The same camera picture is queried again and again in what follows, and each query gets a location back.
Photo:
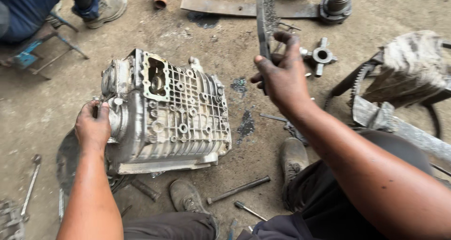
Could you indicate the person's right hand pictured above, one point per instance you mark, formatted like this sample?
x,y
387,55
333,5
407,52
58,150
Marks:
x,y
286,78

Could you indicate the person's left hand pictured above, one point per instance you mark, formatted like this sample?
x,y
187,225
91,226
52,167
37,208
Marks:
x,y
92,127

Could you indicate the grey aluminium gearbox housing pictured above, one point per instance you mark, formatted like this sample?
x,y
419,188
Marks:
x,y
169,116

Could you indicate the dark round metal plate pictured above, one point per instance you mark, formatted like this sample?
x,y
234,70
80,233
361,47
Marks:
x,y
68,159

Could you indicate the thin flat metal strip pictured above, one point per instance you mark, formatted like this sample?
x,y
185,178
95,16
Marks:
x,y
273,117

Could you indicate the metal differential spider cross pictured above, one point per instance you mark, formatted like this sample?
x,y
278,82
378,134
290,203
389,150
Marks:
x,y
320,56

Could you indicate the person's right shoe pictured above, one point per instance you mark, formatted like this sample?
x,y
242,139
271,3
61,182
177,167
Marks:
x,y
293,159

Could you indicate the person's shoe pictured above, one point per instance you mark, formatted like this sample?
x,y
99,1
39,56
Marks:
x,y
293,159
188,199

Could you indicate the short rusty metal cylinder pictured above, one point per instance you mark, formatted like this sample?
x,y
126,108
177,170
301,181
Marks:
x,y
145,189

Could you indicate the long steel spanner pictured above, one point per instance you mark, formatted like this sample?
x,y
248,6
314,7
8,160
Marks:
x,y
31,185

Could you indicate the grey metal wheel hub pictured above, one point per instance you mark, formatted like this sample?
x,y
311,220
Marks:
x,y
336,4

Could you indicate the flat steel leaf spring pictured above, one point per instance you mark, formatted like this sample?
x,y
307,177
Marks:
x,y
229,8

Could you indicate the blue metal stool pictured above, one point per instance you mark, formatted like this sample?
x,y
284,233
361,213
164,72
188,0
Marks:
x,y
38,46

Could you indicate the dark steel rod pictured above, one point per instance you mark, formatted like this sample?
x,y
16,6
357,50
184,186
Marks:
x,y
239,189

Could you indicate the person's left shoe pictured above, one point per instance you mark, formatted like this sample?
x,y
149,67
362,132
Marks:
x,y
188,199

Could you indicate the pile of greasy metal parts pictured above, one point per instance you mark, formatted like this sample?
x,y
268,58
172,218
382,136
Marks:
x,y
10,220

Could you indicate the dirty cloth-covered seat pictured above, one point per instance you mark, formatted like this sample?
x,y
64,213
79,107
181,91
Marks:
x,y
412,67

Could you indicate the person's dark trousers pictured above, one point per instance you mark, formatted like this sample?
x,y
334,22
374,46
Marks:
x,y
317,204

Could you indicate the grey metal beam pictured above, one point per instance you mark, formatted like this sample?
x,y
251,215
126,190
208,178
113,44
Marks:
x,y
405,130

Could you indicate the screwdriver with metal shaft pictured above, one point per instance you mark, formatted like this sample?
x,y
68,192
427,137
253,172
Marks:
x,y
249,210

